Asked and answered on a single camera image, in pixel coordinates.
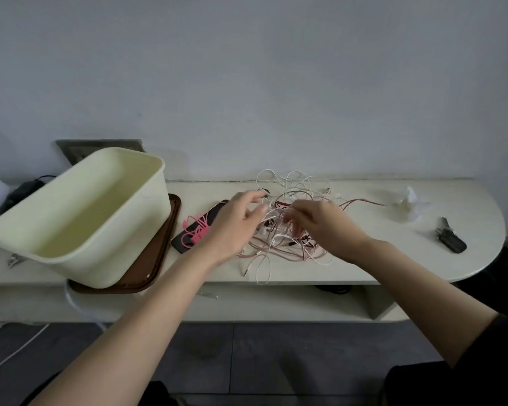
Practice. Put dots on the person's right hand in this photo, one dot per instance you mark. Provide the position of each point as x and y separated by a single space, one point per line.
330 230

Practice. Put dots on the person's left hand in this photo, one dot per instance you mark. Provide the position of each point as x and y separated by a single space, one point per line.
230 232

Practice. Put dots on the person's left thumb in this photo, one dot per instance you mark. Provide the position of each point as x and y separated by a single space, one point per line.
260 212

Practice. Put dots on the person's right fingers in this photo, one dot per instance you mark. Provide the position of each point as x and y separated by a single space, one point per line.
293 217

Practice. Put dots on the person's right forearm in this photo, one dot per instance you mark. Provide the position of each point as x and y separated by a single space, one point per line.
423 300

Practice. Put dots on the person's left forearm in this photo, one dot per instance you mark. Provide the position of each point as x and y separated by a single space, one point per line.
144 329

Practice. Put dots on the black smartphone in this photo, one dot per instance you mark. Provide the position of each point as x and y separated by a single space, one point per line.
182 241

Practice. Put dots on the brown plastic tray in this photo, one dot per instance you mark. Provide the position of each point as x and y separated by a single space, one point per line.
156 257

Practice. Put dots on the crumpled white tissue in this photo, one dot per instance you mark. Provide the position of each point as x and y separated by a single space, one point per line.
410 203

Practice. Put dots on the black car key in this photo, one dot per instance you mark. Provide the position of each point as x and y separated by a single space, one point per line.
450 239

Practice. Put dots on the cream plastic bin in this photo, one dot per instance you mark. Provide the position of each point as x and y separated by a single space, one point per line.
84 215

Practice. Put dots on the black trousers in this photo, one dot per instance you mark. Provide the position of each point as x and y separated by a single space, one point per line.
423 386

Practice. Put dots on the black power adapter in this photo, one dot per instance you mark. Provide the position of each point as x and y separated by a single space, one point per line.
22 191

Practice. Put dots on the black shirt sleeve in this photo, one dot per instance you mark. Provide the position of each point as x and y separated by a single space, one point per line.
489 359

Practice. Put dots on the small metal clip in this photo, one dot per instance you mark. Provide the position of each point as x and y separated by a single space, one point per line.
15 260

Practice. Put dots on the grey wall socket panel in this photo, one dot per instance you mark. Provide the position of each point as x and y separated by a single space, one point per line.
74 147

